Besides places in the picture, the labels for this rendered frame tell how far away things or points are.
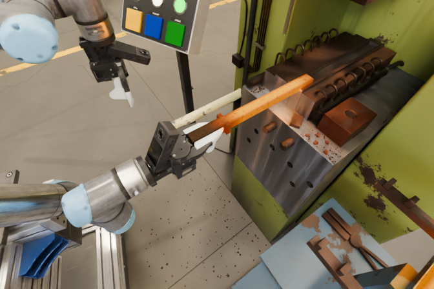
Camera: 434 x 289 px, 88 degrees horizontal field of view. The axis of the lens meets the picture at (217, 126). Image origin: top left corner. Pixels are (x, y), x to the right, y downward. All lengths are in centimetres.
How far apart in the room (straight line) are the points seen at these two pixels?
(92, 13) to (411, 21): 96
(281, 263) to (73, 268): 99
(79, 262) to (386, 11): 164
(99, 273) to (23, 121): 154
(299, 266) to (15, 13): 81
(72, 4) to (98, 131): 151
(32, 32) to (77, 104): 189
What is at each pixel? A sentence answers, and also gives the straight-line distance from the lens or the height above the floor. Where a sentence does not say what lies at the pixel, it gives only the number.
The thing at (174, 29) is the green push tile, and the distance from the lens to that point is 90.
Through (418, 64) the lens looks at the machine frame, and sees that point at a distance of 108.
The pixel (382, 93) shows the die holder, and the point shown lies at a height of 92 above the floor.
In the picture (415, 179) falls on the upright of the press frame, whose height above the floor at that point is 85.
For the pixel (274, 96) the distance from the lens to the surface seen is 64.
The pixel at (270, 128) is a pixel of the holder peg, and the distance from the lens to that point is 73.
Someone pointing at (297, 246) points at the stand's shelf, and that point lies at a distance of 75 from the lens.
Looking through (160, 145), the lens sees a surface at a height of 106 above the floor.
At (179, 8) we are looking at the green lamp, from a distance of 90.
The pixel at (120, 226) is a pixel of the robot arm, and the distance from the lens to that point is 62.
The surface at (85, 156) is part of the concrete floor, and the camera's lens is 194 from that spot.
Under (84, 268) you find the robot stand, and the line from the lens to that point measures 138.
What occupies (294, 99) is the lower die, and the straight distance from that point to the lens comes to 73.
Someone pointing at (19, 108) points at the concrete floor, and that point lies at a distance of 261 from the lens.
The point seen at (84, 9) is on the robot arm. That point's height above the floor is 121.
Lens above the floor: 144
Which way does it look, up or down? 51 degrees down
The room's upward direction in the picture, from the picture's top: straight up
